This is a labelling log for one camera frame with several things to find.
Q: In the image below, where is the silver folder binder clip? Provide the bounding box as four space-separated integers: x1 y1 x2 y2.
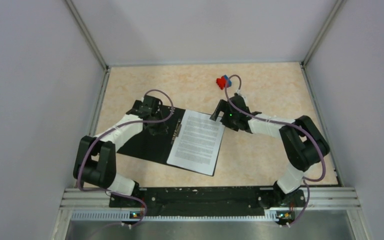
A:
171 119 182 145

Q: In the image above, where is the teal and black file folder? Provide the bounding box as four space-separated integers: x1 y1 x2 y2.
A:
116 105 227 177

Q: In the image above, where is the white printed paper stack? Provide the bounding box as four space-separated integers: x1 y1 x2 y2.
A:
166 109 225 176

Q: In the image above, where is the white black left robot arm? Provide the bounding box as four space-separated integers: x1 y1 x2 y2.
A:
73 95 175 207

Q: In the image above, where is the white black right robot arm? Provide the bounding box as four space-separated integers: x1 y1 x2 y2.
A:
210 94 330 206

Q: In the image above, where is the red and blue toy block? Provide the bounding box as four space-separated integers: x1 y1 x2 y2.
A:
215 75 232 90

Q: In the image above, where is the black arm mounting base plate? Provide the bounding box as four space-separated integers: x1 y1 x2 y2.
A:
109 186 307 218

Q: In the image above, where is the aluminium front frame rail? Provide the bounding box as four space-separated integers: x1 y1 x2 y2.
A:
52 186 371 240

